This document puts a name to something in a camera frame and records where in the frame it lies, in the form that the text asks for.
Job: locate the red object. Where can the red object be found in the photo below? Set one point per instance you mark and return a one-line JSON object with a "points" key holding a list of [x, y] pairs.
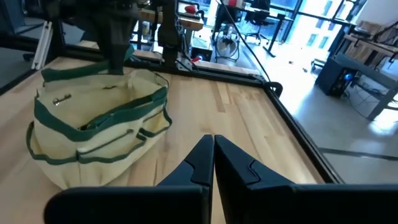
{"points": [[190, 8]]}

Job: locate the white aluminium extrusion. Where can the white aluminium extrusion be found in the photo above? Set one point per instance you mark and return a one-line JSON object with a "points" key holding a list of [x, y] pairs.
{"points": [[42, 46]]}

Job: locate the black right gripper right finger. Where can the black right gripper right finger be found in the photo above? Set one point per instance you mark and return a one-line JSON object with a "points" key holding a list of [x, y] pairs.
{"points": [[280, 202]]}

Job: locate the black computer tower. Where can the black computer tower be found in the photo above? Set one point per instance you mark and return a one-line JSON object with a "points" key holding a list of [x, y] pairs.
{"points": [[335, 77]]}

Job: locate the grey desk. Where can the grey desk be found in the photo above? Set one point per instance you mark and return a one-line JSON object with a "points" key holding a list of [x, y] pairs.
{"points": [[367, 71]]}

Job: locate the small black box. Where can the small black box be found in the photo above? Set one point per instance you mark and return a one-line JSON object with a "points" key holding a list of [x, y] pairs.
{"points": [[201, 53]]}

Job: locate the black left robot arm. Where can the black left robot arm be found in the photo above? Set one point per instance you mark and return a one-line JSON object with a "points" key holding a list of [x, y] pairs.
{"points": [[169, 37]]}

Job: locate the cream green-trimmed gardening bag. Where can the cream green-trimmed gardening bag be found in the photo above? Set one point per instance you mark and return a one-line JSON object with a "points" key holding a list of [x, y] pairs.
{"points": [[93, 130]]}

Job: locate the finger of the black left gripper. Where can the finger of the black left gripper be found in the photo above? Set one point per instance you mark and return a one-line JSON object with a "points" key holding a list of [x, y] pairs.
{"points": [[105, 46], [124, 43]]}

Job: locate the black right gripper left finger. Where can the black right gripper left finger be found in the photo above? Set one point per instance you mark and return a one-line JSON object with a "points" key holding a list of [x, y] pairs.
{"points": [[140, 202]]}

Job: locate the black office chair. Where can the black office chair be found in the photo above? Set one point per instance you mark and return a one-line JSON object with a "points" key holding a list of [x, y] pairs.
{"points": [[258, 15]]}

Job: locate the floor fan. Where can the floor fan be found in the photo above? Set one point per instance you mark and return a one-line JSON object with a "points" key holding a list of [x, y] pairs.
{"points": [[227, 45]]}

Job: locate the black metal table frame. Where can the black metal table frame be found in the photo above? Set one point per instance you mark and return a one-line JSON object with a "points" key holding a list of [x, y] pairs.
{"points": [[217, 76]]}

